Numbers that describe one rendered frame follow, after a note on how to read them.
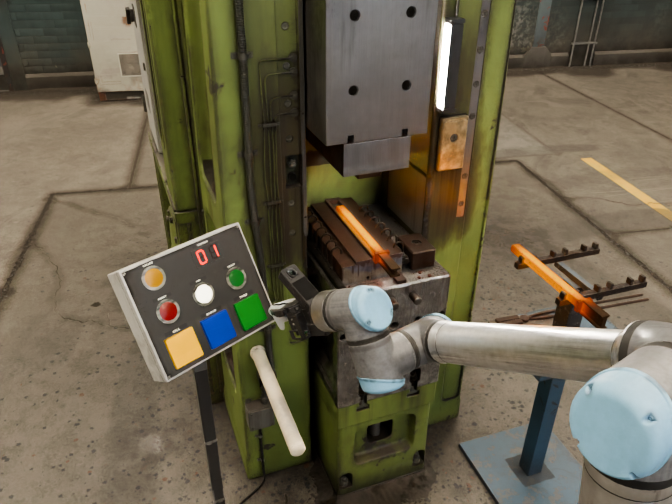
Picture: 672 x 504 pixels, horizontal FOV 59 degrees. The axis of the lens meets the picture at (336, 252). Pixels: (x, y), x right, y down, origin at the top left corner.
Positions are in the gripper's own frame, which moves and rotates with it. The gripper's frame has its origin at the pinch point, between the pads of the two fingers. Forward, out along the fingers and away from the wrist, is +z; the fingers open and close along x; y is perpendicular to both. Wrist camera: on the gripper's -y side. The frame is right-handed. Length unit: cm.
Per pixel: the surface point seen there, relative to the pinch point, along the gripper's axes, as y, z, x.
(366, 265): 5.1, 10.6, 42.4
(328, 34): -56, -19, 31
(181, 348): 0.6, 10.3, -21.0
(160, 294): -13.0, 11.0, -20.1
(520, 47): -79, 296, 674
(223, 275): -10.7, 11.0, -3.1
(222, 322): -0.3, 10.3, -8.7
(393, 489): 95, 48, 48
